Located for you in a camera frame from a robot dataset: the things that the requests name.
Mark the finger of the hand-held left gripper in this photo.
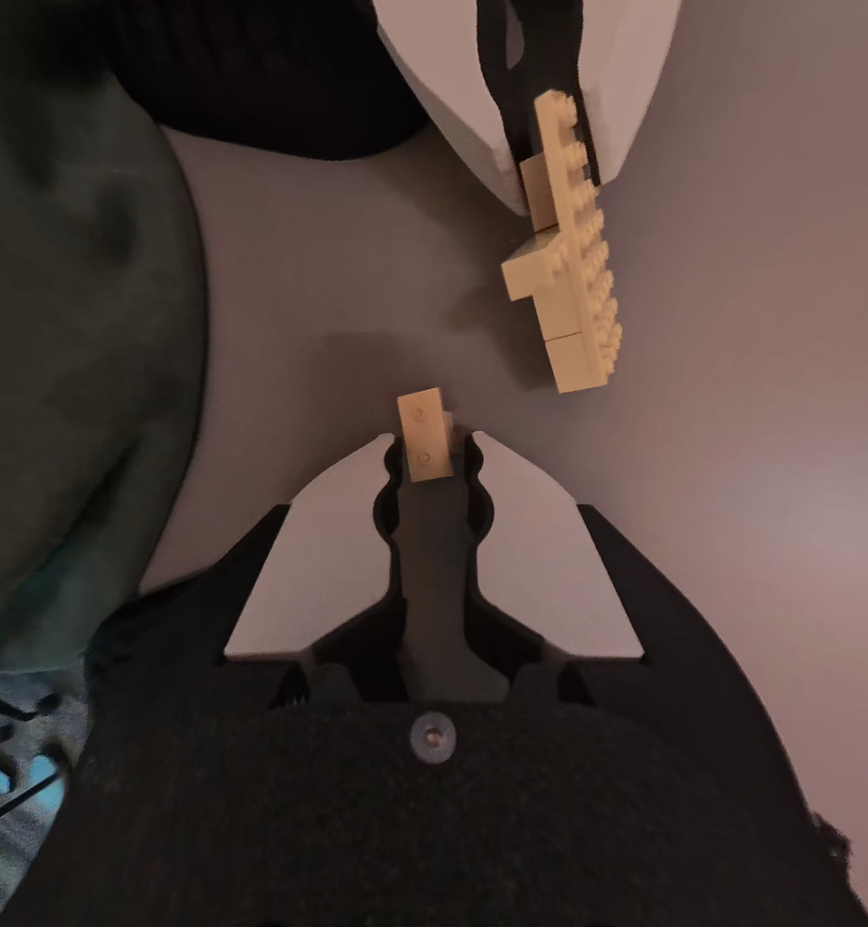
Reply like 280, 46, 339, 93
577, 0, 683, 185
372, 0, 532, 217

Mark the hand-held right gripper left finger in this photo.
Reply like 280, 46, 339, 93
224, 432, 409, 685

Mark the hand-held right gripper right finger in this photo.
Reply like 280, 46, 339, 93
465, 431, 645, 682

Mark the tan two-stud toy plate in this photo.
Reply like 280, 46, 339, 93
396, 387, 458, 485

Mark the tan toy plate assembly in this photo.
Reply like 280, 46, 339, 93
501, 89, 625, 395

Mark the person's green sweatshirt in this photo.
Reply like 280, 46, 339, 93
0, 0, 210, 667

